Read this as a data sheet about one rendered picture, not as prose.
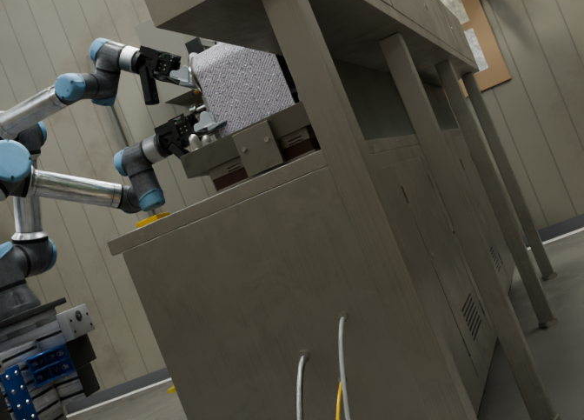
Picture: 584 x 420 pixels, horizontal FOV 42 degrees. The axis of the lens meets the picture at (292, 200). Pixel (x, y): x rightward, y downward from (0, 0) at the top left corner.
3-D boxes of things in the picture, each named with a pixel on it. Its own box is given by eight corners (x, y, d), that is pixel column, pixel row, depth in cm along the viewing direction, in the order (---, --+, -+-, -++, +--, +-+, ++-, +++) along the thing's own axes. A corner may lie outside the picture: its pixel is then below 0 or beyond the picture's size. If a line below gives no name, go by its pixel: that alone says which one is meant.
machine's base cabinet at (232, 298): (413, 318, 430) (356, 177, 432) (523, 282, 408) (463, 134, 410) (242, 566, 193) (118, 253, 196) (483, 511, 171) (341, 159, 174)
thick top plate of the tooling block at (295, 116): (214, 174, 209) (206, 154, 209) (343, 116, 195) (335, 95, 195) (188, 178, 194) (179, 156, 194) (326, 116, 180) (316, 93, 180)
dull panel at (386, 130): (453, 130, 411) (436, 90, 412) (459, 128, 410) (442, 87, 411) (348, 146, 201) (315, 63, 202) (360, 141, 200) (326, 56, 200)
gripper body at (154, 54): (171, 55, 217) (136, 44, 221) (164, 84, 219) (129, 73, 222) (183, 56, 224) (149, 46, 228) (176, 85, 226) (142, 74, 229)
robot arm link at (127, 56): (116, 70, 223) (131, 71, 231) (129, 74, 222) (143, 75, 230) (122, 44, 222) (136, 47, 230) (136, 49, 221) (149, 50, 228)
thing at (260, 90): (227, 150, 211) (202, 89, 212) (301, 116, 203) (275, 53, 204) (226, 150, 211) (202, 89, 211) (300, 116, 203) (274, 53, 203)
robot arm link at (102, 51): (100, 63, 234) (105, 36, 232) (130, 72, 231) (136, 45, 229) (85, 63, 227) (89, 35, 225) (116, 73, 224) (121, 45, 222)
